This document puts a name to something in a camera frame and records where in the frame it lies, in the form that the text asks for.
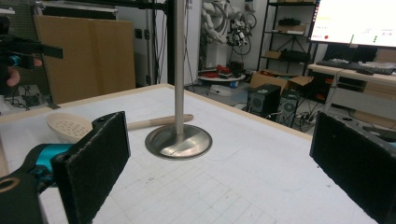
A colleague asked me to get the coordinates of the black computer tower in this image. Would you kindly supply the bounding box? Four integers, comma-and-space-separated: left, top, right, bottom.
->
247, 83, 282, 119

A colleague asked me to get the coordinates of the beige slotted spoon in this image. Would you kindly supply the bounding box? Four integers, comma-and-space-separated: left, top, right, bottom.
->
46, 112, 194, 144

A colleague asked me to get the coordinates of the grey computer tower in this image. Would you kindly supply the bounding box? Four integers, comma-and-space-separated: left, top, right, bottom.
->
277, 89, 301, 129

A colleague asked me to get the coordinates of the black keyboard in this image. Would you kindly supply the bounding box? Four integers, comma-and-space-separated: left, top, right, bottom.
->
316, 59, 396, 77

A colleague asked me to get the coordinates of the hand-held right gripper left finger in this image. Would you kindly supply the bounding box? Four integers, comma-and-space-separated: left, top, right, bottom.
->
50, 111, 132, 224

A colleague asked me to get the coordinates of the computer monitor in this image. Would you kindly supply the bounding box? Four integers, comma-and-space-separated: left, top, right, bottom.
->
307, 0, 396, 49

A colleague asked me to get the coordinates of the brown cardboard sheet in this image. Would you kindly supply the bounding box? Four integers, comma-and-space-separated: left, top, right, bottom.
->
33, 15, 136, 105

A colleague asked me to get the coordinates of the black metal shelf rack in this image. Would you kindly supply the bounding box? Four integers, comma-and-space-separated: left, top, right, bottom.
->
256, 0, 319, 78

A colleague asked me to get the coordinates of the metal stand with round base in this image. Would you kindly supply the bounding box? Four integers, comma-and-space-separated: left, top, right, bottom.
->
145, 0, 213, 161

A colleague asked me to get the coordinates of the open cardboard box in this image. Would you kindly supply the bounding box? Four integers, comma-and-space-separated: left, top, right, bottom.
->
249, 70, 315, 94

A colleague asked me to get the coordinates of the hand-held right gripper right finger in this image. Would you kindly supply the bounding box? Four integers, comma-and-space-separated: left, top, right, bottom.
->
309, 111, 396, 224

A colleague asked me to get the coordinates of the round white platform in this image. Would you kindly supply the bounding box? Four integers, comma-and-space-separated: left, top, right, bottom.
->
197, 64, 247, 84

